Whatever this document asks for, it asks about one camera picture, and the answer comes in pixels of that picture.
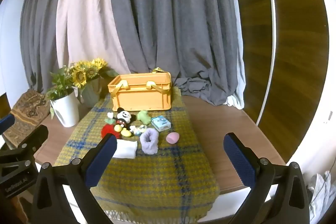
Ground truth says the pink egg sponge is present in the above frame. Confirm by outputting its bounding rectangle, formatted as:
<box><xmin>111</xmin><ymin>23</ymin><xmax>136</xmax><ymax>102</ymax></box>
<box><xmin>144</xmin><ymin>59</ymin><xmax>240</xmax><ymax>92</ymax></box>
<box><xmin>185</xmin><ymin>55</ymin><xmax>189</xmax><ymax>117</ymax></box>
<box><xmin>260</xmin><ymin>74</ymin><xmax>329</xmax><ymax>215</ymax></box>
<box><xmin>166</xmin><ymin>132</ymin><xmax>179</xmax><ymax>144</ymax></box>

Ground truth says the pale pink curtain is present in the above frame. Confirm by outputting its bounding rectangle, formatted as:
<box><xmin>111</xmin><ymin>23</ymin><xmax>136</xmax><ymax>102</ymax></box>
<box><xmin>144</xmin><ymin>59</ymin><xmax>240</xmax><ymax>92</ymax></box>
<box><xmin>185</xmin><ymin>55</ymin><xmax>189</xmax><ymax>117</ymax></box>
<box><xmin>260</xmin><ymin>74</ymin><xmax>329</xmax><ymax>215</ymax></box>
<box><xmin>55</xmin><ymin>0</ymin><xmax>132</xmax><ymax>75</ymax></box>

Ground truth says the fuzzy purple scrunchie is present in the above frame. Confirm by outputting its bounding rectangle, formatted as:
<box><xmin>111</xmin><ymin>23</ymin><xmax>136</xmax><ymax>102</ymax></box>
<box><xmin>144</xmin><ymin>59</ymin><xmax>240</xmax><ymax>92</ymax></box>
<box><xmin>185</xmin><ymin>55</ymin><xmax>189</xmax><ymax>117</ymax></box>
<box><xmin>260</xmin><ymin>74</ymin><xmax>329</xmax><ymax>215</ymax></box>
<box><xmin>140</xmin><ymin>128</ymin><xmax>158</xmax><ymax>155</ymax></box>

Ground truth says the white sheer curtain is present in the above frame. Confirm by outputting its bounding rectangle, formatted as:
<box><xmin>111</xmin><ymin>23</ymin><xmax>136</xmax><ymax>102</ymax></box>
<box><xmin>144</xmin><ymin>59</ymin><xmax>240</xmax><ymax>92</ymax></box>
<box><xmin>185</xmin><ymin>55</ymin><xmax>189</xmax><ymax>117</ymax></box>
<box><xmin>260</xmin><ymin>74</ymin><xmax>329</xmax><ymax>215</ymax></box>
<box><xmin>226</xmin><ymin>0</ymin><xmax>246</xmax><ymax>109</ymax></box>

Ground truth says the narrow grey curtain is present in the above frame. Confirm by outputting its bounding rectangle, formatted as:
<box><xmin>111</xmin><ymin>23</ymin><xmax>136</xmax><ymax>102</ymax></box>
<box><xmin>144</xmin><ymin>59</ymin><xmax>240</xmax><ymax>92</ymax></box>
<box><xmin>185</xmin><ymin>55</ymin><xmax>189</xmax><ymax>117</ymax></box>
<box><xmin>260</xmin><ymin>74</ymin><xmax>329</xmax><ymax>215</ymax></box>
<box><xmin>20</xmin><ymin>0</ymin><xmax>76</xmax><ymax>93</ymax></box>

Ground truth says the wooden door white trim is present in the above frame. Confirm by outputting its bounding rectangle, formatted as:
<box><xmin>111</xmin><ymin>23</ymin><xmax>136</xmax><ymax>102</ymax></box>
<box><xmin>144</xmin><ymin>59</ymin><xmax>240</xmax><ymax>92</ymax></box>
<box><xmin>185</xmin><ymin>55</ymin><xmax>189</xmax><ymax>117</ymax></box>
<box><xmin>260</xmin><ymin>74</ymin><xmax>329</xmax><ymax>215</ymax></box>
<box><xmin>223</xmin><ymin>0</ymin><xmax>331</xmax><ymax>161</ymax></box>

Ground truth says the orange plastic basket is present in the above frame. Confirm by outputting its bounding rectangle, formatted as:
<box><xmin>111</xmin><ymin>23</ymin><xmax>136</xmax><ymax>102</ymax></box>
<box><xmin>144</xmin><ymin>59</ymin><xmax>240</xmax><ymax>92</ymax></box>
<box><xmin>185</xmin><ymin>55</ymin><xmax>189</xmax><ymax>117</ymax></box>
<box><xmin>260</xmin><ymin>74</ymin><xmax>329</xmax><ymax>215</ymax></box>
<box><xmin>108</xmin><ymin>72</ymin><xmax>173</xmax><ymax>112</ymax></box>

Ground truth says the black mouse plush toy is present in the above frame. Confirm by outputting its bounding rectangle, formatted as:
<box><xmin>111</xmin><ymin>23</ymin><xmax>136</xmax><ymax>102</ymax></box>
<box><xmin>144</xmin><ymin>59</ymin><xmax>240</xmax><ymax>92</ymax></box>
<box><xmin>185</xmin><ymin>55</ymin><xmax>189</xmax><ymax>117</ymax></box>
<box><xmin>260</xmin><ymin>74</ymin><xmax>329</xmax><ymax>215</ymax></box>
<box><xmin>107</xmin><ymin>107</ymin><xmax>137</xmax><ymax>138</ymax></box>

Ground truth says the small white blue toy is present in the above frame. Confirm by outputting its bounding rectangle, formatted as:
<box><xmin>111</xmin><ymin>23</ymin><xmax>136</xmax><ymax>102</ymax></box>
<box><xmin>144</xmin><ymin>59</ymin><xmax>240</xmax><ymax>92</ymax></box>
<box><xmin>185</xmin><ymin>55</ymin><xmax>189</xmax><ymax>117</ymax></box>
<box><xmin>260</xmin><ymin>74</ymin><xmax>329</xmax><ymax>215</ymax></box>
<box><xmin>131</xmin><ymin>124</ymin><xmax>147</xmax><ymax>135</ymax></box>

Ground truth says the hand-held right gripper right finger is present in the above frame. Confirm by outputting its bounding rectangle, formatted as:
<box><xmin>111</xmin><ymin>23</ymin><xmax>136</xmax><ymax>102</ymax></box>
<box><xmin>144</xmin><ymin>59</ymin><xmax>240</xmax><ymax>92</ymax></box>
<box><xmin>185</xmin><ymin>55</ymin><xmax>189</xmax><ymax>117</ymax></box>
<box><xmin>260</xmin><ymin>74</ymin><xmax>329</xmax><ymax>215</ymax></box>
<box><xmin>223</xmin><ymin>132</ymin><xmax>311</xmax><ymax>224</ymax></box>

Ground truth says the potted plant white pot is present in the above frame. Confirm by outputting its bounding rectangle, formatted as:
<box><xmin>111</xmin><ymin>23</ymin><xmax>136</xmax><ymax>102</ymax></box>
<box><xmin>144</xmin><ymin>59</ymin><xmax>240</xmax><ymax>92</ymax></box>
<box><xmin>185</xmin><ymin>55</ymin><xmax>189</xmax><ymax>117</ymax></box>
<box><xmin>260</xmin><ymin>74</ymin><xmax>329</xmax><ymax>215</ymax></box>
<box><xmin>45</xmin><ymin>65</ymin><xmax>80</xmax><ymax>127</ymax></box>

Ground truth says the wide grey curtain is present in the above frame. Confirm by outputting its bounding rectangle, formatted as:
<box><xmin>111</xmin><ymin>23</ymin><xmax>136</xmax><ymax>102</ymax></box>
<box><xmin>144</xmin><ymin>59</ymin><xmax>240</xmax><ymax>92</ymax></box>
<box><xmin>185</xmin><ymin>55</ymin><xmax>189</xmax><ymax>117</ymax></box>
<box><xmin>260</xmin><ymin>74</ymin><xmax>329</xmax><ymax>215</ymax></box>
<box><xmin>109</xmin><ymin>0</ymin><xmax>246</xmax><ymax>109</ymax></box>

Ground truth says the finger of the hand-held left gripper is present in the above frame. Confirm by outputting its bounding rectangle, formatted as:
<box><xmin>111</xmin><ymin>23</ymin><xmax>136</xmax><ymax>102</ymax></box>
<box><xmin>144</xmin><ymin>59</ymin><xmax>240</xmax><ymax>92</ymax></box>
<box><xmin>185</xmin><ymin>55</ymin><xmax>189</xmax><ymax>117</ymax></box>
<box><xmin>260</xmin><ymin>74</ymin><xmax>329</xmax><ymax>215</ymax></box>
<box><xmin>0</xmin><ymin>114</ymin><xmax>15</xmax><ymax>135</ymax></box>
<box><xmin>0</xmin><ymin>124</ymin><xmax>49</xmax><ymax>161</ymax></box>

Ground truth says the sunflower bouquet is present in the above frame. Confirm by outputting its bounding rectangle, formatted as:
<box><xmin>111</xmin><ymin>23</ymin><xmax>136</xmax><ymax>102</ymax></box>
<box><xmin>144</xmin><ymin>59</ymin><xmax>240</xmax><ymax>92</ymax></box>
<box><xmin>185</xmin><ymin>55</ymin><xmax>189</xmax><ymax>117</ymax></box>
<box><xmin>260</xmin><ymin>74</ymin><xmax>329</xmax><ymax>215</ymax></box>
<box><xmin>69</xmin><ymin>57</ymin><xmax>119</xmax><ymax>88</ymax></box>

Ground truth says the yellow blue plaid blanket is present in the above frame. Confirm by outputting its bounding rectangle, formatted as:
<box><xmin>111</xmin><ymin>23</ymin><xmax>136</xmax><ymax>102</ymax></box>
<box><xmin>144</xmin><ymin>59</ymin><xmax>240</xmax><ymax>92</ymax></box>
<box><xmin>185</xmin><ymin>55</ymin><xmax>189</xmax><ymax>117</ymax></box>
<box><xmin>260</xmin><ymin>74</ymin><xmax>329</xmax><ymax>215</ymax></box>
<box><xmin>54</xmin><ymin>88</ymin><xmax>219</xmax><ymax>223</ymax></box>

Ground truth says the brown patterned cushion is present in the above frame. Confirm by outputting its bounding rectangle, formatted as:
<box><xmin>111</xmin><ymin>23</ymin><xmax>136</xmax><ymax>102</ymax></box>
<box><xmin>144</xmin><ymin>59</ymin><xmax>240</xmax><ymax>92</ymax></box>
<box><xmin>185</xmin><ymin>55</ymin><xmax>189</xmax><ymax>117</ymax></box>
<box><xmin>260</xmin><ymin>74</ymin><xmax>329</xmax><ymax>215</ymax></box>
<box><xmin>4</xmin><ymin>90</ymin><xmax>51</xmax><ymax>147</ymax></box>

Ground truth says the green vase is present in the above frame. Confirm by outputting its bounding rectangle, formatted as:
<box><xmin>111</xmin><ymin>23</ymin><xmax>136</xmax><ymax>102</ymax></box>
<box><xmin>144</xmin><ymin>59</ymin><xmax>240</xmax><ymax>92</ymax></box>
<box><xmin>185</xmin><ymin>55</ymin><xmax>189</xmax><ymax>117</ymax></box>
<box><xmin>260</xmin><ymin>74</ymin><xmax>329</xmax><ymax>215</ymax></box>
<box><xmin>81</xmin><ymin>76</ymin><xmax>110</xmax><ymax>109</ymax></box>

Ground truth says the red fluffy pompom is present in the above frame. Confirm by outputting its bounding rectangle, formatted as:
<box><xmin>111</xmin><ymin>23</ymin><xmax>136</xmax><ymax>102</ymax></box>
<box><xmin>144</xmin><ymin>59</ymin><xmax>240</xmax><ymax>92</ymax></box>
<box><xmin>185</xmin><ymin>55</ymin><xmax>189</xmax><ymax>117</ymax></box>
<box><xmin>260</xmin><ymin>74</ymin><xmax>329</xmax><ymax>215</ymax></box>
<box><xmin>101</xmin><ymin>123</ymin><xmax>121</xmax><ymax>139</ymax></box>

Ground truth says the crumpled grey white cloth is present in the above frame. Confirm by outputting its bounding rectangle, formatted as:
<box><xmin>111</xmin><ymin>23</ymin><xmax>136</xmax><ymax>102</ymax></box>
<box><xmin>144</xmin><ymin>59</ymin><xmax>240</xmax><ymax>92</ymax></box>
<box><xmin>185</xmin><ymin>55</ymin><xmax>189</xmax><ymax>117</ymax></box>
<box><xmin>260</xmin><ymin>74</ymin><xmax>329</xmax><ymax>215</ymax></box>
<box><xmin>306</xmin><ymin>170</ymin><xmax>334</xmax><ymax>224</ymax></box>

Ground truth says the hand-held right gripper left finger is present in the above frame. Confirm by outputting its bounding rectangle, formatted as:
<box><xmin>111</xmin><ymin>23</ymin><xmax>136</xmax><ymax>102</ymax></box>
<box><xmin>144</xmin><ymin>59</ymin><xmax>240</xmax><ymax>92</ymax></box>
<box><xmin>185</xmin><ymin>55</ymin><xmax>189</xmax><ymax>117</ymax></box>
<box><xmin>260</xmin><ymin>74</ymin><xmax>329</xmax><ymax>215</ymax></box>
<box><xmin>31</xmin><ymin>133</ymin><xmax>118</xmax><ymax>224</ymax></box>

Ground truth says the blue tissue packet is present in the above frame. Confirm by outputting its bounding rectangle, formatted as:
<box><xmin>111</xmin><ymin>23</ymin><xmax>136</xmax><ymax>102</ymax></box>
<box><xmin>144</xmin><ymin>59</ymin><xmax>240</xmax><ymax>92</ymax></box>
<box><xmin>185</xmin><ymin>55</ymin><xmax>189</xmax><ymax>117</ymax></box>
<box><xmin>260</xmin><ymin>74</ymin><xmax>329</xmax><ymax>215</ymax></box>
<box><xmin>151</xmin><ymin>115</ymin><xmax>172</xmax><ymax>132</ymax></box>

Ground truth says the green plush toy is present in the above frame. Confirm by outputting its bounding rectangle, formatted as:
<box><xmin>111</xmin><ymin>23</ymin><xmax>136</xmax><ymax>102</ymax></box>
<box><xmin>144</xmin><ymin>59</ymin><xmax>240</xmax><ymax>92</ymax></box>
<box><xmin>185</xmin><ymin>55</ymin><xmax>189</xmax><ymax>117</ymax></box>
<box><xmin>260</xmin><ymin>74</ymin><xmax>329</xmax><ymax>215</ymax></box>
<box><xmin>137</xmin><ymin>110</ymin><xmax>152</xmax><ymax>125</ymax></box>

